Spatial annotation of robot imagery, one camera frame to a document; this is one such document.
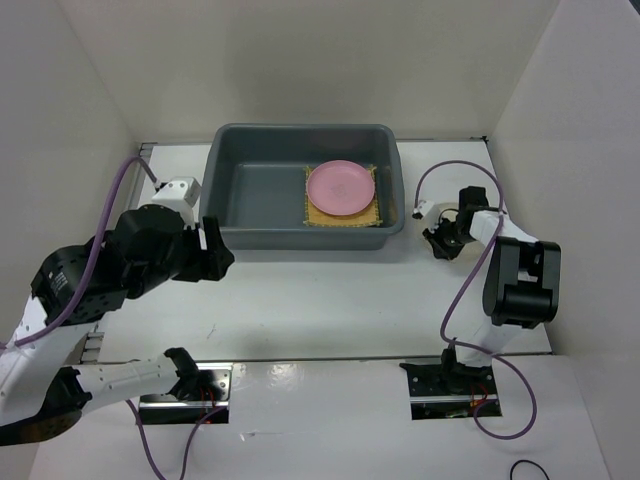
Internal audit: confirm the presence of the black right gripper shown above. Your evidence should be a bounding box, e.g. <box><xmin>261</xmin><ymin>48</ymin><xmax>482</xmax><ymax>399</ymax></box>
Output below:
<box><xmin>423</xmin><ymin>216</ymin><xmax>476</xmax><ymax>261</ymax></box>

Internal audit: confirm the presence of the woven bamboo mat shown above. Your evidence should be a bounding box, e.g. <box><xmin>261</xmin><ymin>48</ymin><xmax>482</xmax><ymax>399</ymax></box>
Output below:
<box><xmin>304</xmin><ymin>166</ymin><xmax>382</xmax><ymax>228</ymax></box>

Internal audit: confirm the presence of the pink plate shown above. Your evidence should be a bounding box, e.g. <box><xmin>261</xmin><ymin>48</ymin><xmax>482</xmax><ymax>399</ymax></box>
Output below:
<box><xmin>306</xmin><ymin>160</ymin><xmax>375</xmax><ymax>216</ymax></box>

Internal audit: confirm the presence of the cream plate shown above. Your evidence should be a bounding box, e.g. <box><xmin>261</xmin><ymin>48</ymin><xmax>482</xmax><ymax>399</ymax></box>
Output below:
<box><xmin>418</xmin><ymin>201</ymin><xmax>458</xmax><ymax>232</ymax></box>

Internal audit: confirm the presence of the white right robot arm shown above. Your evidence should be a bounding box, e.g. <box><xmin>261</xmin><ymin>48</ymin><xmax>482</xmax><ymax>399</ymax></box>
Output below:
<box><xmin>413</xmin><ymin>186</ymin><xmax>561</xmax><ymax>394</ymax></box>

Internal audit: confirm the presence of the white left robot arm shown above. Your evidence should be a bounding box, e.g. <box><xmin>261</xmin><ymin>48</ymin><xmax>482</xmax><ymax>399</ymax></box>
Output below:
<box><xmin>1</xmin><ymin>205</ymin><xmax>234</xmax><ymax>446</ymax></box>

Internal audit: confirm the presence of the grey plastic bin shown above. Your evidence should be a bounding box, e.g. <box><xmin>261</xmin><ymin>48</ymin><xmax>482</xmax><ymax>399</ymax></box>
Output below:
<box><xmin>199</xmin><ymin>123</ymin><xmax>405</xmax><ymax>251</ymax></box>

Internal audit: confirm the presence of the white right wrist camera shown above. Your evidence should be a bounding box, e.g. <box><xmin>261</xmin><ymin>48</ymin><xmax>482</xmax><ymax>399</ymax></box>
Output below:
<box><xmin>412</xmin><ymin>200</ymin><xmax>439</xmax><ymax>221</ymax></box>

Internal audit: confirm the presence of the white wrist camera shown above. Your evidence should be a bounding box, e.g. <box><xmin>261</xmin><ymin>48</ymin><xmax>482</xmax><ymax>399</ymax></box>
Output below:
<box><xmin>412</xmin><ymin>200</ymin><xmax>439</xmax><ymax>221</ymax></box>
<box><xmin>151</xmin><ymin>177</ymin><xmax>201</xmax><ymax>228</ymax></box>

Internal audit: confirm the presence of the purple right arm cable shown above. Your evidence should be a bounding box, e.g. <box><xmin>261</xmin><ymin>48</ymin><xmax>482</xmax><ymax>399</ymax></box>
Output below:
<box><xmin>414</xmin><ymin>159</ymin><xmax>539</xmax><ymax>441</ymax></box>

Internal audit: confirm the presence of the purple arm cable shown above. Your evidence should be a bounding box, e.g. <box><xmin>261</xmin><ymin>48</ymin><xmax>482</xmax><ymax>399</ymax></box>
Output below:
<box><xmin>0</xmin><ymin>155</ymin><xmax>229</xmax><ymax>480</ymax></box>
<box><xmin>414</xmin><ymin>159</ymin><xmax>539</xmax><ymax>441</ymax></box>

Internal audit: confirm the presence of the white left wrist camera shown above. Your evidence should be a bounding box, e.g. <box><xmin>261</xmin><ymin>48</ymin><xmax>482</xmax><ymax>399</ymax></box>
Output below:
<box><xmin>151</xmin><ymin>177</ymin><xmax>201</xmax><ymax>228</ymax></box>

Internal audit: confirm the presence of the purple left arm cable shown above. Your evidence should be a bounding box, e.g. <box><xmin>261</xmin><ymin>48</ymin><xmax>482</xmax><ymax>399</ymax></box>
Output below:
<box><xmin>0</xmin><ymin>155</ymin><xmax>229</xmax><ymax>480</ymax></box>

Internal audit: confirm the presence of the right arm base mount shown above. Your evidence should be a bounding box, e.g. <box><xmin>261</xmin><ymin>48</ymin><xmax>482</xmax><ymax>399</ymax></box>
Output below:
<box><xmin>399</xmin><ymin>361</ymin><xmax>502</xmax><ymax>420</ymax></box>

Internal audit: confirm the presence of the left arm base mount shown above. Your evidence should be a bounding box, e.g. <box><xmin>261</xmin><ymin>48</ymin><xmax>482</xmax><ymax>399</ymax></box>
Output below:
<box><xmin>137</xmin><ymin>362</ymin><xmax>233</xmax><ymax>425</ymax></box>

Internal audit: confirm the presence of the black cable loop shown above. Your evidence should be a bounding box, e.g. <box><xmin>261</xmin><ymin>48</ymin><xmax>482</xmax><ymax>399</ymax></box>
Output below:
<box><xmin>509</xmin><ymin>459</ymin><xmax>551</xmax><ymax>480</ymax></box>

